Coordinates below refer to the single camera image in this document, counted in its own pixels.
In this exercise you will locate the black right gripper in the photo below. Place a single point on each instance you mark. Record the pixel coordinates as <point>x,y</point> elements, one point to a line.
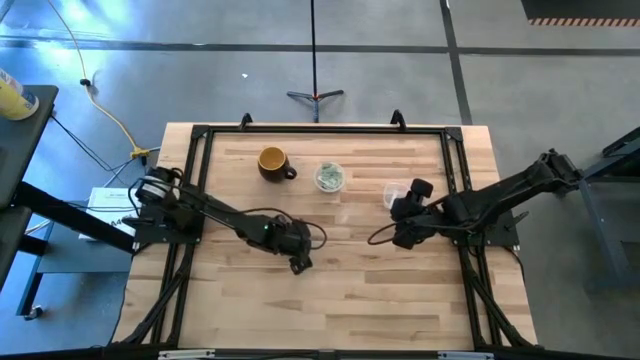
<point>407,212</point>

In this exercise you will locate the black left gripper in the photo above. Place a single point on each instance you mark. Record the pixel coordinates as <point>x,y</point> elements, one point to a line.
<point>297,247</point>

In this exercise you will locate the clear round plastic container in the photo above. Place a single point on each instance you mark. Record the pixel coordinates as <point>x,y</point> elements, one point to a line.
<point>316,176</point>
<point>392,192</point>

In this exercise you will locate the green banknote bundle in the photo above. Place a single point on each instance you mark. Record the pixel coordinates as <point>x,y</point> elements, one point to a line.
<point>330,176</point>

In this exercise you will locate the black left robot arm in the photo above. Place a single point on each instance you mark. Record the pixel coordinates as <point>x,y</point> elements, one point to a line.
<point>225,215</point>

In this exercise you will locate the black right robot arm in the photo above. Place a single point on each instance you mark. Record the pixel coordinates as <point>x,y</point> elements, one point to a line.
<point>500,195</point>

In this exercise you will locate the dark mug yellow inside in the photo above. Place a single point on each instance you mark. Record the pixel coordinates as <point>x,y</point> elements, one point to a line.
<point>272,160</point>

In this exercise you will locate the black tripod stand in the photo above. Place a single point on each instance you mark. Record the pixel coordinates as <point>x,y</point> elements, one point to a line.
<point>314,97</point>

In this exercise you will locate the white printed paper sheet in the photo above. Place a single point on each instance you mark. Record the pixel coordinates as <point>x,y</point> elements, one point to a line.
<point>107,200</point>

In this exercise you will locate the black hazard-striped floor mat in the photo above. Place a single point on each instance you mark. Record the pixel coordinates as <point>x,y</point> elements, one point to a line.
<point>575,9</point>

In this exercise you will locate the black side table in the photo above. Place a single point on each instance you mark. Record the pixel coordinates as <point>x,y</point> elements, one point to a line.
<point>25,145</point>

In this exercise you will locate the yellow cylindrical canister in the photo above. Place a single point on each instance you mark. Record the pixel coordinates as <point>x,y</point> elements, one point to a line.
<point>17,102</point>

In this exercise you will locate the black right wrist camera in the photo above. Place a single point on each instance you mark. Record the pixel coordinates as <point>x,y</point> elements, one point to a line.
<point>423,188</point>

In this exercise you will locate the black aluminium rig frame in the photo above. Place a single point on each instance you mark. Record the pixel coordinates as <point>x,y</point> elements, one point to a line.
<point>325,129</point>

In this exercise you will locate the dark metal cart frame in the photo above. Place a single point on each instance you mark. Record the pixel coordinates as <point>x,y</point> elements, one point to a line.
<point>602,225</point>

